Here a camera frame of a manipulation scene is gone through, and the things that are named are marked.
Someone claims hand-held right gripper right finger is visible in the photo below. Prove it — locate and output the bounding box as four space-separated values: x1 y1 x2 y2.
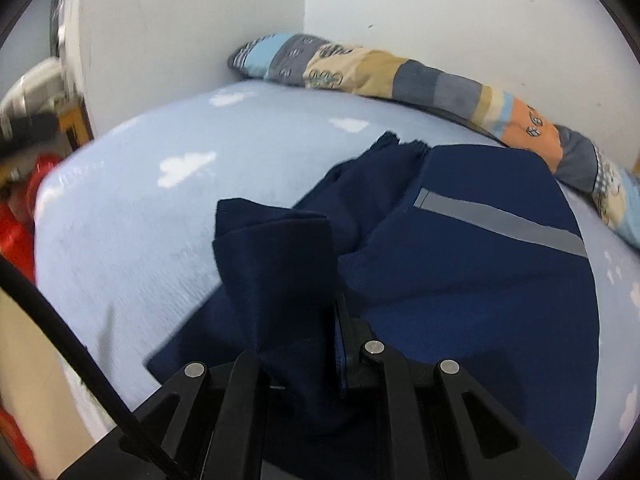
332 296 576 480

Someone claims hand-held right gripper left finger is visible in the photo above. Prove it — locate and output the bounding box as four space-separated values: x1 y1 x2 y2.
57 350 273 480

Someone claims navy blue garment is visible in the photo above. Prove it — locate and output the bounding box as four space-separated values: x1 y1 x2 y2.
145 130 601 480

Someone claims light blue cloud bed sheet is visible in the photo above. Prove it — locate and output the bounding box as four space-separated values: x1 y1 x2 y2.
32 80 640 480

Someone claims red object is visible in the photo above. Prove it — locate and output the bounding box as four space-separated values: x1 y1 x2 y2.
0 152 66 283

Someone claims patchwork bolster pillow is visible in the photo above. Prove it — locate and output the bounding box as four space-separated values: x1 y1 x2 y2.
227 33 640 251

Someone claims brown wooden furniture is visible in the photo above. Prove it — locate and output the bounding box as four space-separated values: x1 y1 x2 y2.
59 97 95 152

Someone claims dark object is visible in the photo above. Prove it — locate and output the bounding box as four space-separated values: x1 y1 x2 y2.
0 112 63 157

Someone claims black cable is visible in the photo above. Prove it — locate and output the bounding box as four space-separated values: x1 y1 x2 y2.
0 257 188 480

